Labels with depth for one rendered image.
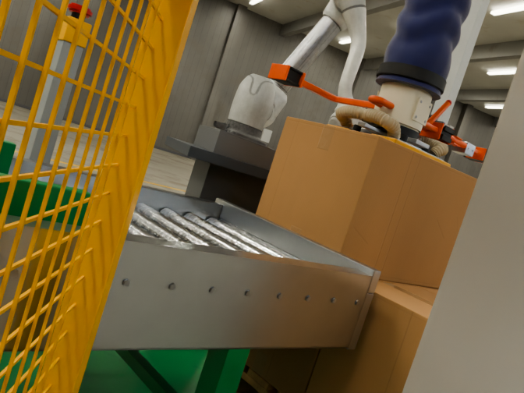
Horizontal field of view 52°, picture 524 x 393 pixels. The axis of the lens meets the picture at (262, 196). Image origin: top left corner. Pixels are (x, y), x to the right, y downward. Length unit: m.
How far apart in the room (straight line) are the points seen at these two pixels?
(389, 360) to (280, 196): 0.61
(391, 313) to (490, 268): 1.11
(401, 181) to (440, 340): 1.29
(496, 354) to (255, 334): 0.85
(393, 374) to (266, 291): 0.47
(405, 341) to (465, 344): 1.08
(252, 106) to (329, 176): 0.71
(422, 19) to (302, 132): 0.51
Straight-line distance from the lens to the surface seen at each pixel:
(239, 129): 2.18
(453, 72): 5.14
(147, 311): 0.96
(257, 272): 1.07
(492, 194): 0.33
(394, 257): 1.69
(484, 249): 0.33
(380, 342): 1.44
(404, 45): 1.82
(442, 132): 2.02
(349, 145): 1.55
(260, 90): 2.20
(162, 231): 1.31
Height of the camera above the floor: 0.79
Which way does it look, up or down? 4 degrees down
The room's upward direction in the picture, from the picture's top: 18 degrees clockwise
